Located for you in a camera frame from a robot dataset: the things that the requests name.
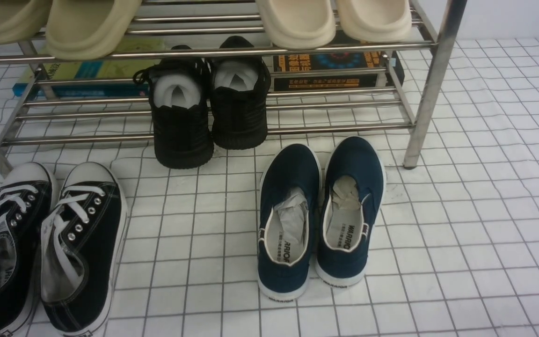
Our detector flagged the black canvas sneaker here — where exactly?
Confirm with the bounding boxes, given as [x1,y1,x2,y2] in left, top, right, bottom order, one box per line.
[39,162,128,337]
[0,162,58,337]

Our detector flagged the stainless steel shoe rack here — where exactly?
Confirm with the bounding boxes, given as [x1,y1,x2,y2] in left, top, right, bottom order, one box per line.
[0,0,466,176]

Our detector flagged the green and blue book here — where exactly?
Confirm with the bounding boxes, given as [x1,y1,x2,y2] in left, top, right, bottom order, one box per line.
[11,37,166,99]

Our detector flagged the olive foam slipper far left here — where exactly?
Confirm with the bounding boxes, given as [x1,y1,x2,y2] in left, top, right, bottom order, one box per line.
[0,0,53,45]

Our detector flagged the olive foam slipper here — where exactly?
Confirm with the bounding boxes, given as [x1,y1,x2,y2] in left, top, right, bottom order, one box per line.
[45,0,142,60]
[0,0,53,45]

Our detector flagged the black knit sneaker left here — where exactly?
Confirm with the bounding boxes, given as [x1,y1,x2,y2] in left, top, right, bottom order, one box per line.
[132,57,214,170]

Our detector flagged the black knit sneaker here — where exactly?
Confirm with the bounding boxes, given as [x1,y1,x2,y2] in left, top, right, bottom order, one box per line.
[206,56,271,150]
[132,57,214,170]

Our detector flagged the black knit sneaker right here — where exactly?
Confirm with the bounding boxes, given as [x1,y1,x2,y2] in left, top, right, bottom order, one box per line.
[206,56,271,150]

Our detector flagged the navy slip-on shoe left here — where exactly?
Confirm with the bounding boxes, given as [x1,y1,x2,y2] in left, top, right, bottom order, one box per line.
[256,144,322,302]

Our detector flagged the navy slip-on shoe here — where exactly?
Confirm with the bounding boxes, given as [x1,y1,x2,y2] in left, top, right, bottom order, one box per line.
[256,144,322,302]
[315,136,386,288]

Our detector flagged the black and orange box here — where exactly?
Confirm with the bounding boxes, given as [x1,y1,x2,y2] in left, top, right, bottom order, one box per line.
[271,51,406,94]

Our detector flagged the navy slip-on shoe right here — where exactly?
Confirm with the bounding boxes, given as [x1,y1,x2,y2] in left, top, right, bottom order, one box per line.
[315,136,386,288]

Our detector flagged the cream foam slipper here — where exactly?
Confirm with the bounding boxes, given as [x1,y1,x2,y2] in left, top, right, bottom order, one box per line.
[256,0,336,50]
[336,0,412,43]

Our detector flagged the cream foam slipper far right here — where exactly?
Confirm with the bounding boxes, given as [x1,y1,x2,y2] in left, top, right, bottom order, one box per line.
[336,0,412,43]

